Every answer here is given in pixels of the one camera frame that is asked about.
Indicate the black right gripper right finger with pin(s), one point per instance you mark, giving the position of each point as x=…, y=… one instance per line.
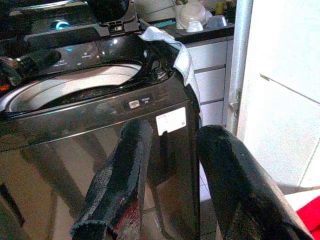
x=240, y=185

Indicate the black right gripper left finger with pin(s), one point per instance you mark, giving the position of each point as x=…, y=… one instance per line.
x=117, y=180

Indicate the black top-load washing machine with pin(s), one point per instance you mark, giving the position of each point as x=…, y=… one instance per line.
x=87, y=120

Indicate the red garment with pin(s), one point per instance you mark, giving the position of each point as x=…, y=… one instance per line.
x=310, y=217

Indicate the white label sticker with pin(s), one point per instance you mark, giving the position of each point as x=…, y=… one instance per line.
x=171, y=120

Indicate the white drawer cabinet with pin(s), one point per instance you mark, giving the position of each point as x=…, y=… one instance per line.
x=212, y=82

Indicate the silver metal pole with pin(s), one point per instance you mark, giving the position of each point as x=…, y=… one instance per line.
x=238, y=62

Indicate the light blue cloth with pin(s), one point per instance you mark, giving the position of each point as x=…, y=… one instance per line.
x=183, y=60

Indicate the clear plastic container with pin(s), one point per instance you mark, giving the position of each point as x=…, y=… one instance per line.
x=216, y=22

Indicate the black washer lid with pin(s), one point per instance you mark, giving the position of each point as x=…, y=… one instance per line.
x=72, y=15

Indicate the white round container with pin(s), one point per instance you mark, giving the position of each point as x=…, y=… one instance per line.
x=191, y=13

